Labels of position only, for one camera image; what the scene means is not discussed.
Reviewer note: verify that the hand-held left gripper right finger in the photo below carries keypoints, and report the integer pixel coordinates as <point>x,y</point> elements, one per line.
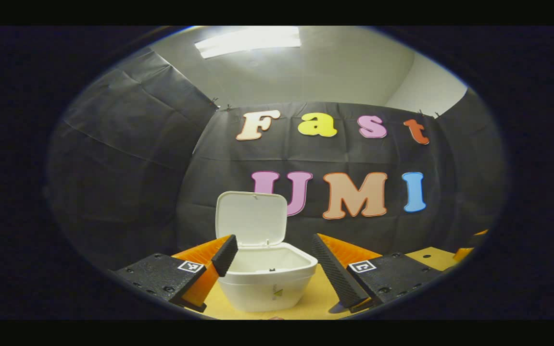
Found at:
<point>334,274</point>

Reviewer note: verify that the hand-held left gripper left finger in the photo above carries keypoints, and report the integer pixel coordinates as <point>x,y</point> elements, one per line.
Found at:
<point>226,254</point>

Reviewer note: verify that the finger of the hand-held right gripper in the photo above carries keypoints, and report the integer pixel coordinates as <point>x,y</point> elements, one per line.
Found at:
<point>478,240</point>
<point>463,254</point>

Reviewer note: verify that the white desktop garbage bin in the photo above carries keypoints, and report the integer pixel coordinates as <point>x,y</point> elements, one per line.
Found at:
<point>262,288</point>

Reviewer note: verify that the black backdrop cloth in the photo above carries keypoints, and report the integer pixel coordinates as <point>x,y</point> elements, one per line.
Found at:
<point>219,168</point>

